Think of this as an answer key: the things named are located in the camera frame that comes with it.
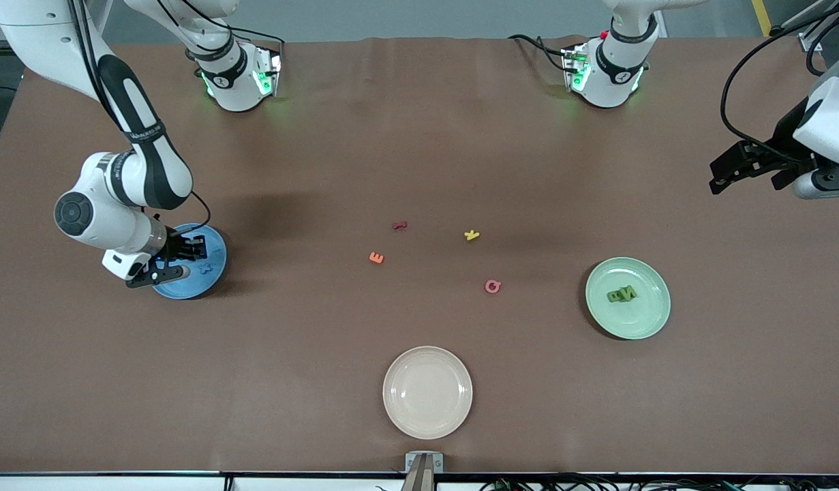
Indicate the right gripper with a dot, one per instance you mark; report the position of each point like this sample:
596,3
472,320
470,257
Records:
176,246

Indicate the aluminium frame profile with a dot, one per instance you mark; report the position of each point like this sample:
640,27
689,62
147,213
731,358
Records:
811,41

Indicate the grey metal bracket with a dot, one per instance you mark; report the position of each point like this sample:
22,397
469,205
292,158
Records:
412,460

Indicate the off-white round plate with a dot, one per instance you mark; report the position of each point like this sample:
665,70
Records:
427,392

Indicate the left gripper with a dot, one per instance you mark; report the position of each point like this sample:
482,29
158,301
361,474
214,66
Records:
789,138

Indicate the blue round plate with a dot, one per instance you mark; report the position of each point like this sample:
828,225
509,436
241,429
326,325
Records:
216,254

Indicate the blue foam plus sign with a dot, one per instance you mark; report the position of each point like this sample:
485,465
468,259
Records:
204,268

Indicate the white table edge rail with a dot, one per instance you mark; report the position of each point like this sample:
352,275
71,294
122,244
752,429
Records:
119,483

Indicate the mint green round plate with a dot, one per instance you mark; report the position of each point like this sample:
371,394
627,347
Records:
637,320

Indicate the brown table cover mat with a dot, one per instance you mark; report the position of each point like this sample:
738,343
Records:
419,136

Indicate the green foam letter B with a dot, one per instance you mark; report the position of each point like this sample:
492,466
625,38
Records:
613,296

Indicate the orange foam letter E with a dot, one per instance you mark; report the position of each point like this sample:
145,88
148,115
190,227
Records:
376,258

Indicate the pink foam letter Q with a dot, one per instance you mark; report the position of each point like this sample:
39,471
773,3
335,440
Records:
488,286

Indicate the green foam letter N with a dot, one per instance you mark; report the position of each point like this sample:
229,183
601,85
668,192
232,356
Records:
629,293

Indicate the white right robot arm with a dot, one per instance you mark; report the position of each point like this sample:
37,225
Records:
146,177

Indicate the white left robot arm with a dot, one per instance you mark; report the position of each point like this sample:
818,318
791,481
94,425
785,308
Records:
617,68

